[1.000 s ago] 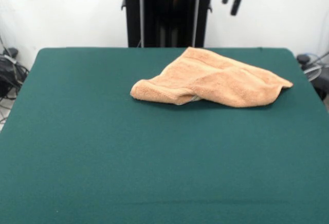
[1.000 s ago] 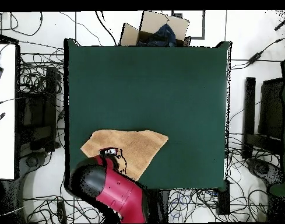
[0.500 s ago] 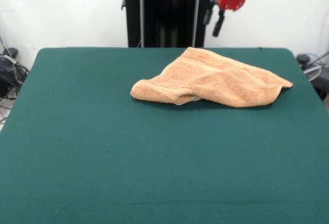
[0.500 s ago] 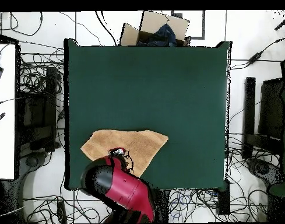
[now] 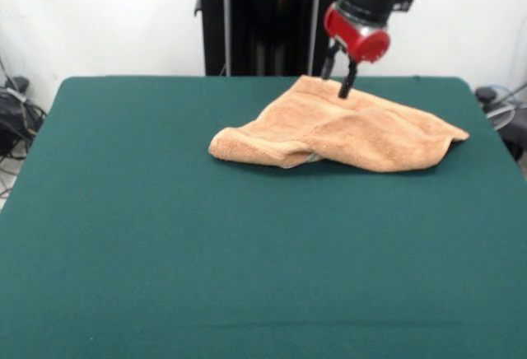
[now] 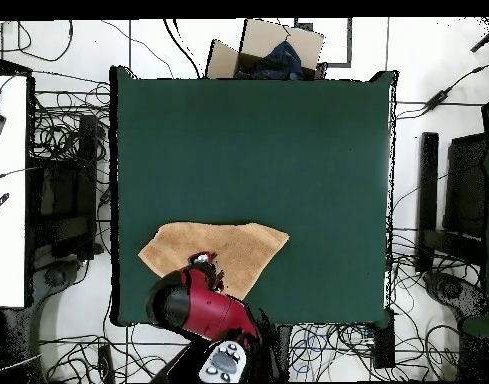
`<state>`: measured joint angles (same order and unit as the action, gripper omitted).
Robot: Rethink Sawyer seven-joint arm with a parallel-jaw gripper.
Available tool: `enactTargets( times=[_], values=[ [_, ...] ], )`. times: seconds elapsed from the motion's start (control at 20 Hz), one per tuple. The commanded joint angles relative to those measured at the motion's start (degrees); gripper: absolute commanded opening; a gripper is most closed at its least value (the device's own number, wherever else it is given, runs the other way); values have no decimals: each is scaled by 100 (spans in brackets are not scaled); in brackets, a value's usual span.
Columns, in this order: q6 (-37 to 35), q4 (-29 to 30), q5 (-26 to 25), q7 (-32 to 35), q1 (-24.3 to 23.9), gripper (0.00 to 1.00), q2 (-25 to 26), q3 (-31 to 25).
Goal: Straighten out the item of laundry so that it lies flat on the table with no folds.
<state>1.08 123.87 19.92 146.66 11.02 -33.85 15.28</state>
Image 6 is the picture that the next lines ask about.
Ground tan terry towel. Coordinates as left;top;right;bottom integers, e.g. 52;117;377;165
137;221;291;301

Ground dark green table cloth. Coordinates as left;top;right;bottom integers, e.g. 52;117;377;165
109;65;397;327

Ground black metal stand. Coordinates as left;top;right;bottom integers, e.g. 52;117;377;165
29;113;102;263
415;131;489;274

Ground black floor equipment lump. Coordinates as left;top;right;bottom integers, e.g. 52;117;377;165
38;259;82;290
422;270;489;322

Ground white desk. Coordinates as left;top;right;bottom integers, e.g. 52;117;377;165
0;73;30;309

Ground small black box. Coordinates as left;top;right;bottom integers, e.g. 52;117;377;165
372;311;396;370

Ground dark blue garment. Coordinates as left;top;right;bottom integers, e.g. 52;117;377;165
233;40;305;81

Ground open cardboard box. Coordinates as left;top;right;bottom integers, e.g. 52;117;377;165
205;18;328;81

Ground black power adapter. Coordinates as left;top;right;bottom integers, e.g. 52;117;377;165
422;88;453;115

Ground black rod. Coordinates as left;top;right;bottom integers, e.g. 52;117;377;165
469;23;489;54

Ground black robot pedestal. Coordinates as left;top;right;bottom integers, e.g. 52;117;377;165
273;325;294;384

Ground tangled black cables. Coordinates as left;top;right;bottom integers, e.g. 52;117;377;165
387;227;469;382
28;71;112;169

